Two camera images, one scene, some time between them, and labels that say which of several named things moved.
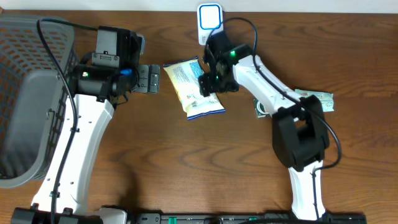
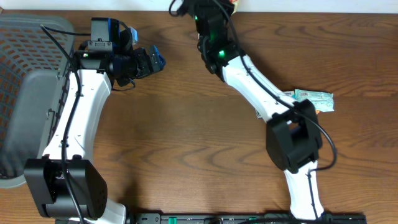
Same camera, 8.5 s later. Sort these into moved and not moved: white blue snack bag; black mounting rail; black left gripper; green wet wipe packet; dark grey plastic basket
Moved: black left gripper; white blue snack bag
Not moved: dark grey plastic basket; green wet wipe packet; black mounting rail
